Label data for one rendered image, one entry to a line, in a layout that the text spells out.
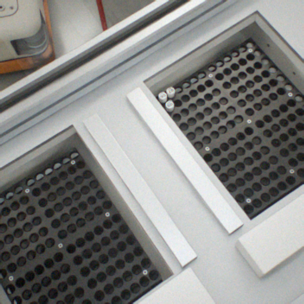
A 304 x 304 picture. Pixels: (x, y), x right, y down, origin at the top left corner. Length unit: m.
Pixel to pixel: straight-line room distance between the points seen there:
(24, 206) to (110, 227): 0.12
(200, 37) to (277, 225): 0.30
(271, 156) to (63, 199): 0.29
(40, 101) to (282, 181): 0.34
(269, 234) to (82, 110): 0.30
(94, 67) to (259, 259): 0.32
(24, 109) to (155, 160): 0.18
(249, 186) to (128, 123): 0.19
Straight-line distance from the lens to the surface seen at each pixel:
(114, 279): 0.66
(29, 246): 0.69
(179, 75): 0.83
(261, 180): 0.73
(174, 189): 0.63
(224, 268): 0.61
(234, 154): 0.71
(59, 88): 0.66
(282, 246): 0.59
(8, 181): 0.79
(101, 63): 0.67
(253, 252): 0.58
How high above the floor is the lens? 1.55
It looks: 69 degrees down
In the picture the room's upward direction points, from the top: 8 degrees counter-clockwise
